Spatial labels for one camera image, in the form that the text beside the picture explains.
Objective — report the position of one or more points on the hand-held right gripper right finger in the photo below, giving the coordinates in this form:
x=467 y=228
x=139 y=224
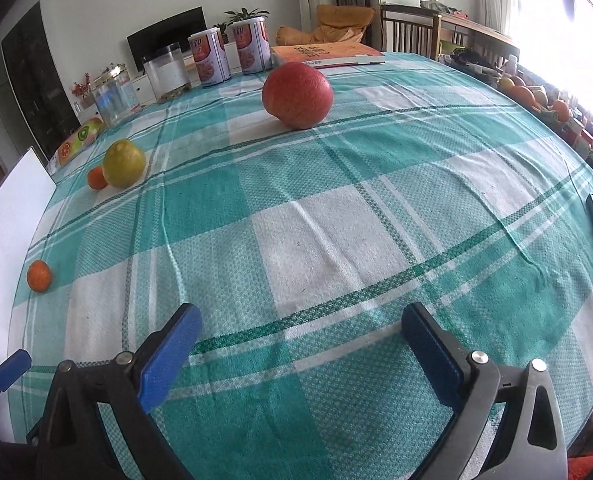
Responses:
x=431 y=360

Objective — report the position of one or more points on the red flowers in vase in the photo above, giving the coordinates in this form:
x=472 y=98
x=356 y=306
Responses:
x=81 y=87

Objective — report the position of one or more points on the pink printed can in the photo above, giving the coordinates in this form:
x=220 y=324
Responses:
x=251 y=45
x=209 y=57

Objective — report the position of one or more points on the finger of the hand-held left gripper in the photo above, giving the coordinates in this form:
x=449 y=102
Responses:
x=11 y=369

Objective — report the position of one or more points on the black wall panel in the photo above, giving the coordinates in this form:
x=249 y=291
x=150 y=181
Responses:
x=31 y=75

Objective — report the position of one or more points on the small tangerine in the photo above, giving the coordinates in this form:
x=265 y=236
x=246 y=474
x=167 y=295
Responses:
x=95 y=179
x=39 y=276

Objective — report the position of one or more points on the dark wooden chair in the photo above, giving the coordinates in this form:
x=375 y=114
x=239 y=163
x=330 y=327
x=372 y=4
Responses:
x=409 y=27

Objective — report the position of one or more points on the green potted plant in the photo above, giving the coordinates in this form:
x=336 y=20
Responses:
x=246 y=14

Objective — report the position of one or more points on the orange lounge chair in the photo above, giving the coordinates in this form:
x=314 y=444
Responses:
x=336 y=25

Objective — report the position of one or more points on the bowl of oranges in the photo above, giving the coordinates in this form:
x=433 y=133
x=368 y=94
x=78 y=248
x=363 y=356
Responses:
x=526 y=95

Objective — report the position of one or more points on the orange book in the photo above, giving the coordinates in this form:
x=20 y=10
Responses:
x=326 y=52

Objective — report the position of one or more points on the fruit print tissue pack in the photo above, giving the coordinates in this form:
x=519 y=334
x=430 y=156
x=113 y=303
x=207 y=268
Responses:
x=79 y=140

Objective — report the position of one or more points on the clear jar with black lid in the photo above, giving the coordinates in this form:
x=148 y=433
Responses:
x=169 y=72

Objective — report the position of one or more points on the glass jar with gold lid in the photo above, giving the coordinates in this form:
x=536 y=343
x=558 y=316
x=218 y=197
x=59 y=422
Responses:
x=114 y=97

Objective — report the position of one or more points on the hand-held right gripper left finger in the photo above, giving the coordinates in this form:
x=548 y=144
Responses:
x=169 y=360

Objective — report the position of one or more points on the flat screen television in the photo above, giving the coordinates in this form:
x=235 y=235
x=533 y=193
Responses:
x=169 y=35

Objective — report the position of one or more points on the wooden desk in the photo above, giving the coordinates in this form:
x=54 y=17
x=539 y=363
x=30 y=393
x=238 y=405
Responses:
x=476 y=27

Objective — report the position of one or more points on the green white checked tablecloth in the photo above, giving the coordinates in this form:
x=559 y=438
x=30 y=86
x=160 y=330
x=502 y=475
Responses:
x=326 y=240

